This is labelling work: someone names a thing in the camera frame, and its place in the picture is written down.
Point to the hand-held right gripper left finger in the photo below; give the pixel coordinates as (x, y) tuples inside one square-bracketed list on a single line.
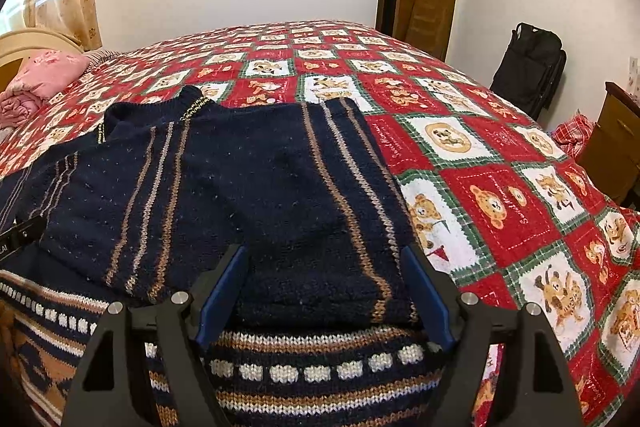
[(220, 302)]

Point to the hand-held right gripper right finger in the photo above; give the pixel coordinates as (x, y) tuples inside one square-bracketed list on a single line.
[(430, 302)]

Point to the navy striped knit sweater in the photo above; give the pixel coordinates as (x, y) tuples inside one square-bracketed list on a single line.
[(250, 187)]

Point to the red printed bear blanket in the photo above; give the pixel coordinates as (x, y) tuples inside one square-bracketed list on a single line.
[(500, 207)]

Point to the pink quilt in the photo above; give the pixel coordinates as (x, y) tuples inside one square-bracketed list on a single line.
[(45, 74)]

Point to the beige bed headboard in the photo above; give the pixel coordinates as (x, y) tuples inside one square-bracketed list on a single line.
[(30, 41)]

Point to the striped pillow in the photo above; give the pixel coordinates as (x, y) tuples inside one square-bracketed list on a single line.
[(102, 57)]

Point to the red plaid cloth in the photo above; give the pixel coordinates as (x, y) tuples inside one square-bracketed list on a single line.
[(572, 134)]

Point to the brown wooden desk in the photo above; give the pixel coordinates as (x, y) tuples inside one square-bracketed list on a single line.
[(612, 142)]

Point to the black suitcase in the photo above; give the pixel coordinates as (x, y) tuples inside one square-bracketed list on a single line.
[(527, 67)]

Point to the white item on cabinet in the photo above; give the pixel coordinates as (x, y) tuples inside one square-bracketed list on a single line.
[(635, 77)]

